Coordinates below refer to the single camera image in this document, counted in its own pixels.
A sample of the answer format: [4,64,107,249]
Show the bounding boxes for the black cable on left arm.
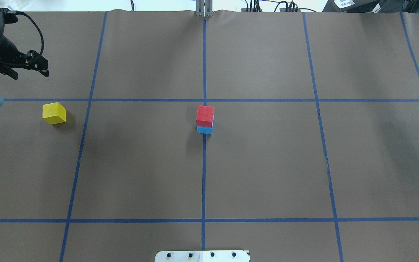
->
[4,10,45,66]

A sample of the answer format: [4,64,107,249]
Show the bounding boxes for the yellow cube block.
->
[42,102,67,125]

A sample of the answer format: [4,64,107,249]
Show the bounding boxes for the red cube block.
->
[196,105,215,128]

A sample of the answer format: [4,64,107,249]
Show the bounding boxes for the black cables at table edge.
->
[242,0,319,13]

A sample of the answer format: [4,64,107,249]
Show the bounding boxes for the grey aluminium post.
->
[195,0,214,18]

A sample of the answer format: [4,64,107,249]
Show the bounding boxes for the blue cube block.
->
[196,126,213,135]

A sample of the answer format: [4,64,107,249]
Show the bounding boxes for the white mounting plate with bolts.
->
[154,250,251,262]

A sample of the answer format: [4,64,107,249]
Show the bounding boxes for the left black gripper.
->
[0,36,49,80]

